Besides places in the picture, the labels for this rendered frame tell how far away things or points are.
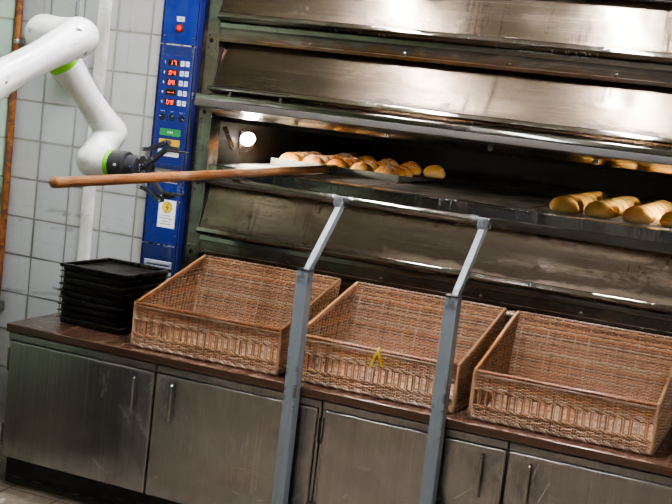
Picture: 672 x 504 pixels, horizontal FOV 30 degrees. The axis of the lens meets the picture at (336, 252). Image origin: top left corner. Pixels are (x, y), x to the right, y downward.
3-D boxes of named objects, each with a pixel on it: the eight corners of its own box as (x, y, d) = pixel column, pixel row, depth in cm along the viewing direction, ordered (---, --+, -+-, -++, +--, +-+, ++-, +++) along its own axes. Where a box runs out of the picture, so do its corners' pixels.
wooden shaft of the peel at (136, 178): (56, 189, 325) (57, 177, 325) (46, 187, 326) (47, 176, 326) (326, 173, 481) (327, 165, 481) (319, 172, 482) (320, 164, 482)
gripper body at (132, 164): (136, 152, 412) (160, 156, 408) (134, 178, 413) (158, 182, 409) (123, 152, 405) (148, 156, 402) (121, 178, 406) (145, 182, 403)
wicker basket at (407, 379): (346, 356, 443) (355, 279, 439) (499, 387, 421) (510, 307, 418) (286, 379, 398) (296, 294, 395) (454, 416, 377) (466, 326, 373)
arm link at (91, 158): (76, 181, 418) (64, 158, 410) (94, 154, 425) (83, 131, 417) (112, 186, 412) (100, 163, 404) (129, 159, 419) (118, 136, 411)
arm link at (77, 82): (42, 75, 401) (68, 74, 395) (60, 52, 407) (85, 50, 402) (98, 156, 425) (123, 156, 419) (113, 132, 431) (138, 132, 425)
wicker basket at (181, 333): (196, 326, 465) (203, 253, 462) (336, 354, 445) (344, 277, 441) (126, 345, 420) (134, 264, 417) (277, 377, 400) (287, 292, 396)
